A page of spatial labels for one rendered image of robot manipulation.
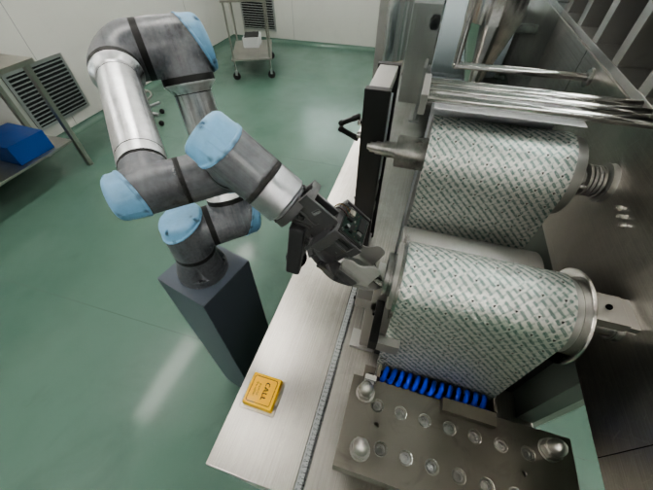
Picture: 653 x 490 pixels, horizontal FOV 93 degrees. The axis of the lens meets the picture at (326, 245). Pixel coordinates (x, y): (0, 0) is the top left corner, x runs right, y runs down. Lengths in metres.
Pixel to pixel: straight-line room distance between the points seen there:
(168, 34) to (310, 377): 0.81
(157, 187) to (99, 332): 1.82
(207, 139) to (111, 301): 2.02
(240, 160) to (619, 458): 0.63
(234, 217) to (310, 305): 0.33
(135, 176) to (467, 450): 0.71
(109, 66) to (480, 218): 0.75
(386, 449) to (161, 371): 1.51
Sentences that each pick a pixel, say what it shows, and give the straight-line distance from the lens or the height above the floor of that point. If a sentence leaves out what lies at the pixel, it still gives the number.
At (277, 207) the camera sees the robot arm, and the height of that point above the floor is 1.40.
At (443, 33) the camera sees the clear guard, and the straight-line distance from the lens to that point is 1.34.
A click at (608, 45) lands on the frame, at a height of 1.46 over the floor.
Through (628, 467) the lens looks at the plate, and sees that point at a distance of 0.62.
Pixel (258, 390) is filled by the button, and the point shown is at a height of 0.92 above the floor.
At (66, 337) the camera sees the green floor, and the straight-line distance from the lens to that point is 2.38.
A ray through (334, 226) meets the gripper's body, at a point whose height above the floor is 1.37.
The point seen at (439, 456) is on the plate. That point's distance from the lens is 0.68.
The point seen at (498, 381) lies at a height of 1.10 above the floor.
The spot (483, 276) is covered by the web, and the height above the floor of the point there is 1.31.
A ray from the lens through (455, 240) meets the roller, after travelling 0.65.
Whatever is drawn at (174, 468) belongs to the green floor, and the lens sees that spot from 1.81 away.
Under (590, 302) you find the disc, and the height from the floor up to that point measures 1.31.
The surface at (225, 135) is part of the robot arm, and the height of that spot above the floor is 1.48.
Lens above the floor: 1.68
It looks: 48 degrees down
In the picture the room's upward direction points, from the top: straight up
